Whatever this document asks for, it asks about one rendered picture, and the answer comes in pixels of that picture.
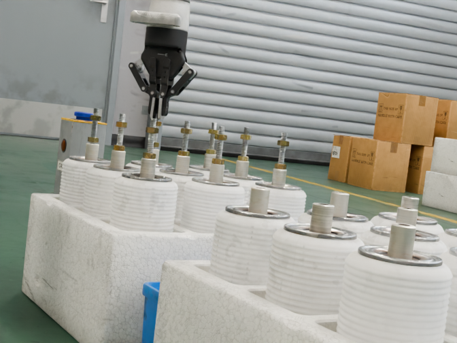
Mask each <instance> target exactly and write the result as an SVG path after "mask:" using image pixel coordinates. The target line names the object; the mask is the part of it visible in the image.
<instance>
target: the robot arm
mask: <svg viewBox="0 0 457 343"><path fill-rule="evenodd" d="M189 20H190V0H151V2H150V6H149V10H148V12H147V11H138V10H133V11H132V12H131V17H130V22H135V23H139V24H145V25H147V26H146V38H145V48H144V51H143V52H142V54H141V58H140V59H139V60H137V61H135V62H134V63H129V69H130V70H131V73H132V74H133V76H134V78H135V80H136V82H137V84H138V85H139V87H140V89H141V91H142V92H145V93H147V94H149V96H150V100H149V106H148V114H150V118H155V114H157V119H163V120H164V119H165V116H167V115H168V109H169V99H170V98H171V97H173V96H178V95H180V93H181V92H182V91H183V90H184V89H185V88H186V87H187V86H188V85H189V84H190V82H191V81H192V80H193V79H194V77H195V76H196V75H197V70H195V69H193V68H191V67H190V66H189V65H188V64H187V58H186V44H187V39H188V27H189ZM143 65H144V66H145V68H146V69H147V71H148V73H149V75H150V76H149V83H150V84H149V83H148V81H147V79H146V77H145V75H144V74H143V71H144V67H143ZM182 69H183V71H182V77H181V78H180V79H179V80H178V81H177V82H176V83H175V85H174V86H173V83H174V78H175V77H176V76H177V75H178V74H179V73H180V72H181V70H182ZM160 86H161V87H160ZM172 86H173V87H172ZM159 96H160V98H159Z"/></svg>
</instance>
